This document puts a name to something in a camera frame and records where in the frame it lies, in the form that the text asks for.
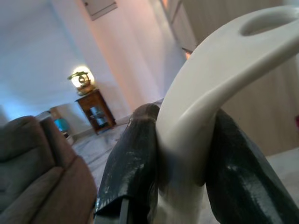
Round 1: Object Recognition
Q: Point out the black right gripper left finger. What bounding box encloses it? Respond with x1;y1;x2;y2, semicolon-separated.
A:
94;104;162;224

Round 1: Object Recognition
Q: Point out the brown fabric sofa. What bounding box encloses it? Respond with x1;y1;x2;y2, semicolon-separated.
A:
0;115;99;224

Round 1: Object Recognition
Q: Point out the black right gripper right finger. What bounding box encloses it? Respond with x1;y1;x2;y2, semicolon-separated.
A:
205;109;293;224

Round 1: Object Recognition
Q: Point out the dark wooden side table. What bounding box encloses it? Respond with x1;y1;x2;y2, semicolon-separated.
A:
75;88;117;135

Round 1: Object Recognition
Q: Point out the white wall panel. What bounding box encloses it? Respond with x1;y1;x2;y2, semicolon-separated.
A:
81;0;118;21

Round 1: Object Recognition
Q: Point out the round glowing table ornament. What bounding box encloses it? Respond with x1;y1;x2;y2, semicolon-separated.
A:
67;66;96;96

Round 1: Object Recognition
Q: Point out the blue box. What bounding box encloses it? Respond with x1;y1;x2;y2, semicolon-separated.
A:
54;118;71;133

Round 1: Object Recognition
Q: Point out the cream long-handled dustpan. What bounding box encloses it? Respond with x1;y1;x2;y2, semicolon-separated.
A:
155;4;299;224

